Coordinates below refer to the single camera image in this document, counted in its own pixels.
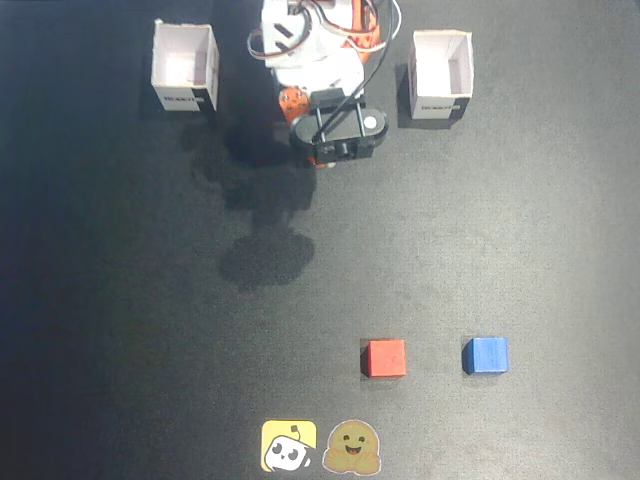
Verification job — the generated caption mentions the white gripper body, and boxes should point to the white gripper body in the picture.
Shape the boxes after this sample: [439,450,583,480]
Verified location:
[260,13,366,96]

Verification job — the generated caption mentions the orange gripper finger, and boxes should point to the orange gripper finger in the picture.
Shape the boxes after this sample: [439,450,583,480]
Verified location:
[278,86,314,126]

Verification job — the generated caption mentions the red cube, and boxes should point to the red cube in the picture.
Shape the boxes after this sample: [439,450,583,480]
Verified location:
[360,338,408,380]

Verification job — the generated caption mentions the blue cube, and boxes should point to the blue cube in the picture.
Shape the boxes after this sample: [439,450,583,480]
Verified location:
[460,336,510,376]

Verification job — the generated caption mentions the white cardboard box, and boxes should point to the white cardboard box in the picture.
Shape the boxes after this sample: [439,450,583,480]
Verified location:
[407,28,475,121]
[151,18,220,114]

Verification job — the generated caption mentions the yellow robot sticker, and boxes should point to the yellow robot sticker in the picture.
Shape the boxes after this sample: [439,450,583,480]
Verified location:
[260,419,318,473]

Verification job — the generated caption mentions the hugging face emoji sticker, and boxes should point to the hugging face emoji sticker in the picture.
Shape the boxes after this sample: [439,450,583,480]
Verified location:
[321,418,382,475]

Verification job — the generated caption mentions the black camera cable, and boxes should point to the black camera cable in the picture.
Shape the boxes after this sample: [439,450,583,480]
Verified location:
[312,0,396,141]

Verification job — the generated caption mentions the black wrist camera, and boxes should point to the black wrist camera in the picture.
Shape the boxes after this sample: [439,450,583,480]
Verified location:
[288,88,390,169]

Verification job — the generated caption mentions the white red servo wires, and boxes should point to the white red servo wires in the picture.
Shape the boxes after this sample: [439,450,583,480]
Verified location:
[247,0,404,64]

